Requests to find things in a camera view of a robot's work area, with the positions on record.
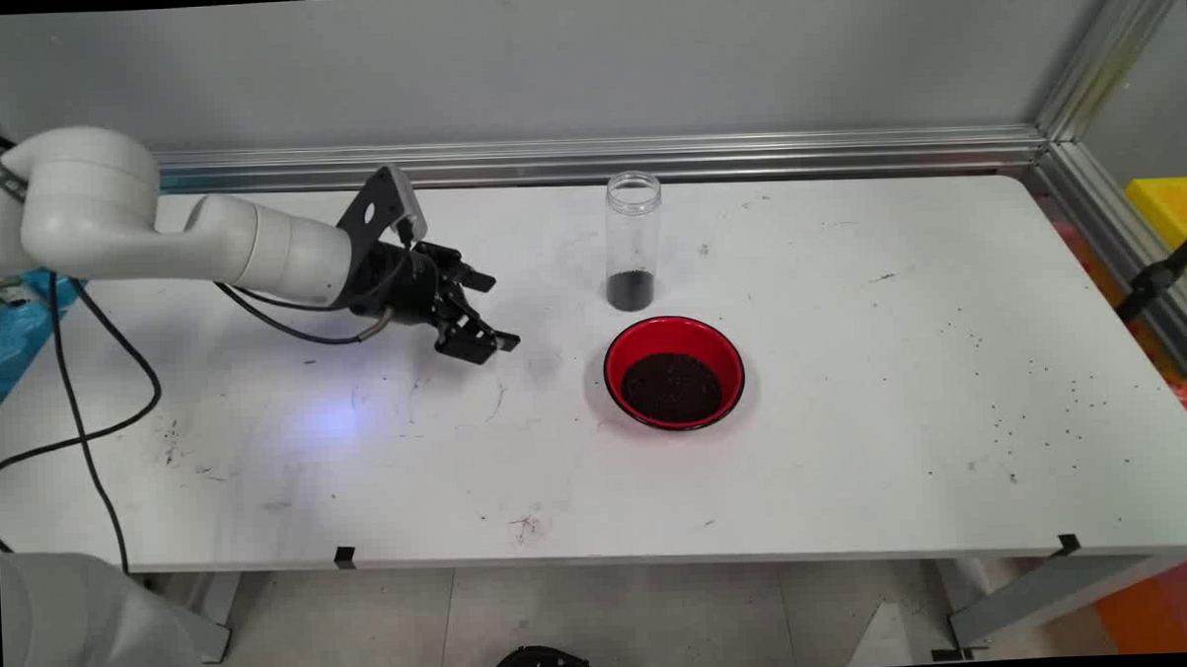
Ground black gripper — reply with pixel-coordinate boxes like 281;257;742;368
348;236;523;371

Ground dark seeds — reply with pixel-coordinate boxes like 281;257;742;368
607;268;657;313
620;349;725;425

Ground clear plastic jar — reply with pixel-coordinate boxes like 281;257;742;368
603;171;667;314

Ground red bowl with black rim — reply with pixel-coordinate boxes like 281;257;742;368
601;314;749;435

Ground dark seeds in bowl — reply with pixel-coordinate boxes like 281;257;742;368
620;349;725;425

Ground black object on floor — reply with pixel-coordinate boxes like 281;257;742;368
483;643;614;667

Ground grey table leg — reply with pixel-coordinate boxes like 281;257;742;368
932;548;1187;658
143;571;246;666

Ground blue plastic bag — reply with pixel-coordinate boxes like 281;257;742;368
0;267;89;409

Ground red and pink items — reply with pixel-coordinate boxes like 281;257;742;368
1054;216;1187;426

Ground yellow box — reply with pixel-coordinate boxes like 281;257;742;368
1126;177;1187;254

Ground orange box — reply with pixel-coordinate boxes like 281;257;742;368
1095;555;1187;655

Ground aluminium back frame rail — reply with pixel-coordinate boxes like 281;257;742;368
153;122;1048;199

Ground thin black camera cable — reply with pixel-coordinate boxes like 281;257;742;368
44;216;437;577

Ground aluminium side frame rail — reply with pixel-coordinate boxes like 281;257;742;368
1036;135;1187;390

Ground black clamp handle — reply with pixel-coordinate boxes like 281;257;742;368
1114;237;1187;323

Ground aluminium upright frame post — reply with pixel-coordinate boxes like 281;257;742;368
1031;0;1187;143

